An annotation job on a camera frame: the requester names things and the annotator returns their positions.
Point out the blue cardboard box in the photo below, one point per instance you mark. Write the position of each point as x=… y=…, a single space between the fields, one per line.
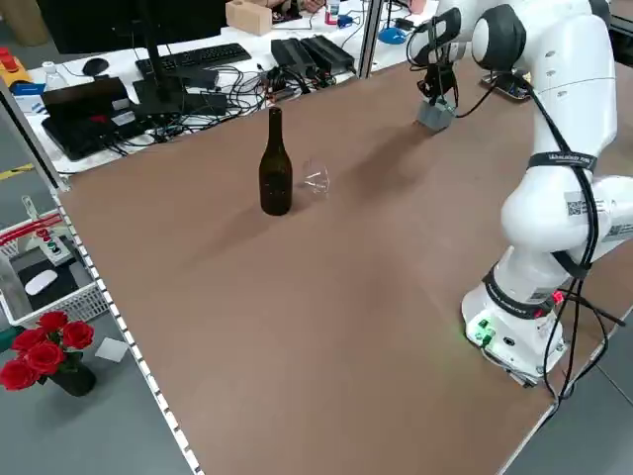
x=27 y=96

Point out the black monitor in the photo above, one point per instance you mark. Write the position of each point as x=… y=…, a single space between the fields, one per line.
x=99 y=20

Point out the dark brown glass bottle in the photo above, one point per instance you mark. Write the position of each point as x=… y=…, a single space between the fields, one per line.
x=275 y=178

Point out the black keyboard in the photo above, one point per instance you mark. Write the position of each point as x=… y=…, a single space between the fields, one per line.
x=198 y=57

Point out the black power supply box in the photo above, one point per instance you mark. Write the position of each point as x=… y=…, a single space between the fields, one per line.
x=311 y=52

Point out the yellow emergency stop box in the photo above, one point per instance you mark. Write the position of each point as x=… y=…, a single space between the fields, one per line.
x=12 y=66

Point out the aluminium frame post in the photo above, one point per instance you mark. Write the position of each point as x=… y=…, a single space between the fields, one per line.
x=370 y=34

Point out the red rose bouquet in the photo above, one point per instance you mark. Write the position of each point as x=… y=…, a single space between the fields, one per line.
x=44 y=351

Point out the white paper card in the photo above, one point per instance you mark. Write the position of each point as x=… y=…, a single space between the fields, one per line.
x=110 y=349

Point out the wooden block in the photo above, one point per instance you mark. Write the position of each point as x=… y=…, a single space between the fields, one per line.
x=247 y=17

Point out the clear water bottle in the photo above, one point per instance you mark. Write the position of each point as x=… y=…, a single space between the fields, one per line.
x=53 y=76

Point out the white computer mouse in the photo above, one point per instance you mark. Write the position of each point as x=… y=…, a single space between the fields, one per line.
x=40 y=283

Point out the black computer mouse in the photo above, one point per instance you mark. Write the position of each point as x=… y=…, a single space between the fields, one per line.
x=95 y=65

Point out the grey part base block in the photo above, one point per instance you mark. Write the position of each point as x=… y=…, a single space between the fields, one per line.
x=434 y=120

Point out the black laptop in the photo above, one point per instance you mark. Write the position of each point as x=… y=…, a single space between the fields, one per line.
x=84 y=119

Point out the black monitor stand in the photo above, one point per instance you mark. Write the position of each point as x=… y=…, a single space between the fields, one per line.
x=158 y=74

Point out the clear glass cup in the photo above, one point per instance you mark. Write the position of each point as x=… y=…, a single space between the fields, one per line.
x=316 y=178

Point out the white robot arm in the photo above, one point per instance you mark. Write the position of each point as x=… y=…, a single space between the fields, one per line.
x=569 y=99

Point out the blue round object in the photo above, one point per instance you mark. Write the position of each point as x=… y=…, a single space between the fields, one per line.
x=393 y=35

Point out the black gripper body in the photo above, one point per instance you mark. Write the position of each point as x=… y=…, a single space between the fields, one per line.
x=440 y=73

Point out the black flower vase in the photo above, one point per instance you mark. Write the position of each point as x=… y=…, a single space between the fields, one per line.
x=76 y=381

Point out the white plastic basket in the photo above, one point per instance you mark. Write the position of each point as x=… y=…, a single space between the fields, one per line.
x=59 y=307

